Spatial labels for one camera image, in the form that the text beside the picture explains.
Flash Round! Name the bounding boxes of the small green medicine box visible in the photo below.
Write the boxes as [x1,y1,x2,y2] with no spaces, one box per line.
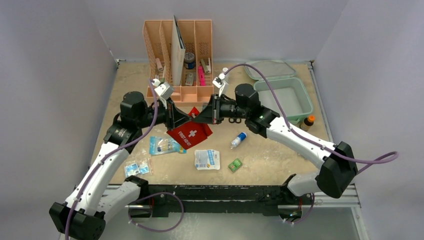
[228,158,243,173]

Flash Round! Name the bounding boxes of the grey stapler in organizer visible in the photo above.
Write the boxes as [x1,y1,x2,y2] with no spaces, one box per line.
[200,57,212,74]

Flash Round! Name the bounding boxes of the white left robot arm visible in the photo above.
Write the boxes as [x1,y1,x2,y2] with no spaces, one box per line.
[49,91,192,240]

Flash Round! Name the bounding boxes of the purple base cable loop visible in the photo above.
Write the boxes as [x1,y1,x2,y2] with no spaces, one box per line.
[127,190,184,233]

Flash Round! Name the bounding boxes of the white gauze dressing packet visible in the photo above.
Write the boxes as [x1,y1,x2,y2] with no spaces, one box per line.
[194,149,221,171]

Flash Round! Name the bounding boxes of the small grey box organizer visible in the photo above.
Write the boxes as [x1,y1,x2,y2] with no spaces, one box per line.
[185,72,195,86]

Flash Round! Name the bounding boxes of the white board in organizer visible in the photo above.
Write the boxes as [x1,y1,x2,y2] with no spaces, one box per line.
[171,16,186,87]

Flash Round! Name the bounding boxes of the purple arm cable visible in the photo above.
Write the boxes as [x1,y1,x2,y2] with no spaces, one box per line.
[64,79,160,240]
[221,63,399,175]

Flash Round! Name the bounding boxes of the pink tube in organizer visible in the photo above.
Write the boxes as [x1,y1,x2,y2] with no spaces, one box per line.
[155,58,164,72]

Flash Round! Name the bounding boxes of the small white bottle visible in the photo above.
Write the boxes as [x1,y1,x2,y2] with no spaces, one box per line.
[220,67,230,83]

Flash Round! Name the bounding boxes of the blue cotton swab bag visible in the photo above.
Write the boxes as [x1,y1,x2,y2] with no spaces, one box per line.
[149,136,187,156]

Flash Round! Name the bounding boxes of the brown bottle orange cap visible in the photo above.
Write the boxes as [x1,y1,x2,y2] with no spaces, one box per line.
[299,115,316,132]

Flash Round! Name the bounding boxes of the peach desk organizer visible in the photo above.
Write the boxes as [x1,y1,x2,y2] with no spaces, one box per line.
[142,18,214,107]

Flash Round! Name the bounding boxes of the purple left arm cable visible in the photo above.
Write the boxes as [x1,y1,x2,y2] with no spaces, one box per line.
[64,79,160,240]

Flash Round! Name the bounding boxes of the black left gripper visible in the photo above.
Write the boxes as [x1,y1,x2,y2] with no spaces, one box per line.
[135,96,191,131]

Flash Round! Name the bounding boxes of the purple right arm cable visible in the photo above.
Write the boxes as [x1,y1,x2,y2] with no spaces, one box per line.
[221,63,399,175]

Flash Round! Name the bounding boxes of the red zipper pouch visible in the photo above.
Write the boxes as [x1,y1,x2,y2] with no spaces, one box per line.
[166,120,213,150]

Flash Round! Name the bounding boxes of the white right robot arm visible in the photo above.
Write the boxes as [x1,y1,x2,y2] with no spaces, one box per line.
[193,83,358,204]

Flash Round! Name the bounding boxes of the mint green case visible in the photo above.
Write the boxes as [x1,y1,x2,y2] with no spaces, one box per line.
[244,60,314,125]

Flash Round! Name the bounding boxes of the clear bag blue packets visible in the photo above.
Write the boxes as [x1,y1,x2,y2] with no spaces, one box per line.
[123,160,152,178]

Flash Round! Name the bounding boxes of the dark round jar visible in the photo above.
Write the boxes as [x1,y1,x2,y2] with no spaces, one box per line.
[184,51,196,70]

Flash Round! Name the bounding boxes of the pink item in organizer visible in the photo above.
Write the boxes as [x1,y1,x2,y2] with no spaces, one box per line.
[197,65,206,87]

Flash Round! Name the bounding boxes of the black handled scissors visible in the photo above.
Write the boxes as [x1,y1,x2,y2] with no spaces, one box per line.
[228,117,242,124]

